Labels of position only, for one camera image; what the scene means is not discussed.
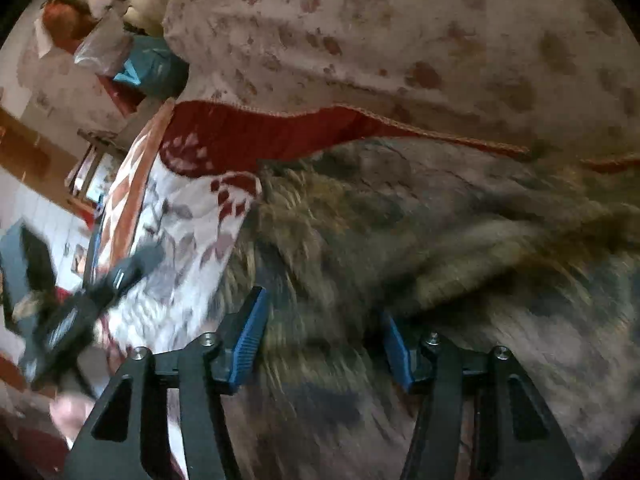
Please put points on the red hanging cloth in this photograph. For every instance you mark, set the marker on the red hanging cloth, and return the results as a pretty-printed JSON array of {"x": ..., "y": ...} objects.
[{"x": 65, "y": 22}]

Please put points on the teal plastic bag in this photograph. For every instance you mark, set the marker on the teal plastic bag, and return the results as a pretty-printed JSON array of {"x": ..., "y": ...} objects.
[{"x": 150, "y": 65}]

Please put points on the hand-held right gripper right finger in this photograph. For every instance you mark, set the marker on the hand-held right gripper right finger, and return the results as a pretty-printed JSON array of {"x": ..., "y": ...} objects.
[{"x": 400, "y": 355}]

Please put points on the clear plastic bag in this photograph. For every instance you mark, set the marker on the clear plastic bag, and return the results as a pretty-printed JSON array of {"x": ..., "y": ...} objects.
[{"x": 102, "y": 42}]

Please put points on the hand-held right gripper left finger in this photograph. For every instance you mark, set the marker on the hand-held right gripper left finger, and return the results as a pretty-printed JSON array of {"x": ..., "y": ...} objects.
[{"x": 247, "y": 340}]

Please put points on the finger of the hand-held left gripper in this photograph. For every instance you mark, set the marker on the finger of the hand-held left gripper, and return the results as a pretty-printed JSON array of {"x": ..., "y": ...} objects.
[{"x": 132, "y": 272}]

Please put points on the red white floral bedspread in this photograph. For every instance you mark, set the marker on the red white floral bedspread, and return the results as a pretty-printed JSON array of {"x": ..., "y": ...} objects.
[{"x": 200, "y": 135}]

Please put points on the pink floral quilt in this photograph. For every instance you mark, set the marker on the pink floral quilt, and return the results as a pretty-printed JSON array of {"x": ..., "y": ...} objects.
[{"x": 400, "y": 35}]

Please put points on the dark floral patterned garment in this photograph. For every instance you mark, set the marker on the dark floral patterned garment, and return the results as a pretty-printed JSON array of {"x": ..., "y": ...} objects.
[{"x": 425, "y": 260}]

